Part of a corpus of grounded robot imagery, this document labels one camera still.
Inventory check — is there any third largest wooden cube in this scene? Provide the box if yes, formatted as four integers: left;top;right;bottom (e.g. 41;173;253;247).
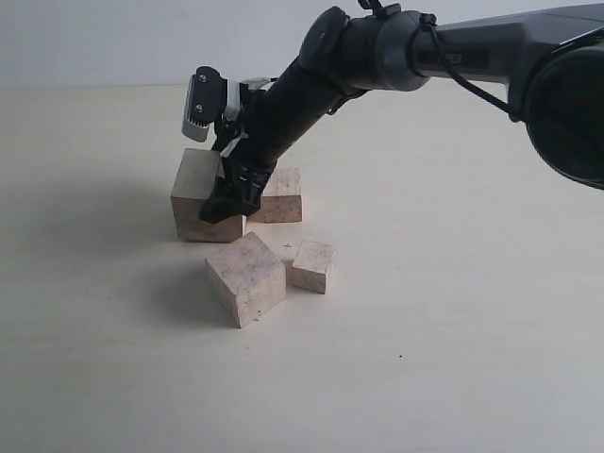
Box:
247;168;303;224

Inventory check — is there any smallest wooden cube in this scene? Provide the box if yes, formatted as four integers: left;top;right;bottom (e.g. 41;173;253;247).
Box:
292;240;336;294

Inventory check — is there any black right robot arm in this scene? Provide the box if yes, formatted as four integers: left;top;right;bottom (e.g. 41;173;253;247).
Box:
188;1;603;224

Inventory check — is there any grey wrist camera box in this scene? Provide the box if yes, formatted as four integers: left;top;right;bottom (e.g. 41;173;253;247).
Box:
181;66;242;143

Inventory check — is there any second largest wooden cube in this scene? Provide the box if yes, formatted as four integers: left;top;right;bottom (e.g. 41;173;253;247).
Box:
206;232;287;328

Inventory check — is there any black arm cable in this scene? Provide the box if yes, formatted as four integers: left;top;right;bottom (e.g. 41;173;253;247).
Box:
412;12;525;125

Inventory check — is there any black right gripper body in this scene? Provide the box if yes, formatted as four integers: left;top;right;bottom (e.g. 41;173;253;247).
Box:
214;79;277;208

